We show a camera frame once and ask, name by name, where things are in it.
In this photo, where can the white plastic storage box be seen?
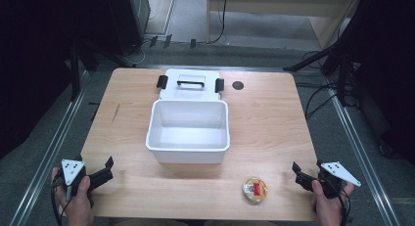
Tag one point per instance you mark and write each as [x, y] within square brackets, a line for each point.
[188, 131]

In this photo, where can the black tripod stand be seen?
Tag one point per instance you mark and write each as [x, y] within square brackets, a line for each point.
[76, 69]

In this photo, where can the round black table grommet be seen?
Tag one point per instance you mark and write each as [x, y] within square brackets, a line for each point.
[238, 85]

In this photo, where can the person's left hand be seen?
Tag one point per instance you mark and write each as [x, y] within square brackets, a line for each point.
[78, 203]

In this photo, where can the black stand leg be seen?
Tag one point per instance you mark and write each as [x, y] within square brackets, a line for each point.
[313, 58]

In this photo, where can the aluminium floor rail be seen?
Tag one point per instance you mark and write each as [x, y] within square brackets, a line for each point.
[49, 151]
[362, 154]

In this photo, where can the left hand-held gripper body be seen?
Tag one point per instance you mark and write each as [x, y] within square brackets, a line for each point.
[78, 175]

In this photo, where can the white box lid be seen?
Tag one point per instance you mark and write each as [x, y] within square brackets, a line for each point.
[190, 85]

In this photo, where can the light wooden furniture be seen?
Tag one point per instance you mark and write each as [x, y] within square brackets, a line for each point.
[277, 10]

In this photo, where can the round yellow snack packet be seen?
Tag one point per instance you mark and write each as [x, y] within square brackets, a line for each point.
[254, 190]

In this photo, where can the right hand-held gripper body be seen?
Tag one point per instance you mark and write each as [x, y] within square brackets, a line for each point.
[329, 178]

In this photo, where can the dark cabinet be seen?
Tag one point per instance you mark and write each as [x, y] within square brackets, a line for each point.
[127, 22]

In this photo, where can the person's right hand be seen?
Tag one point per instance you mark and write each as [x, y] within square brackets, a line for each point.
[328, 204]

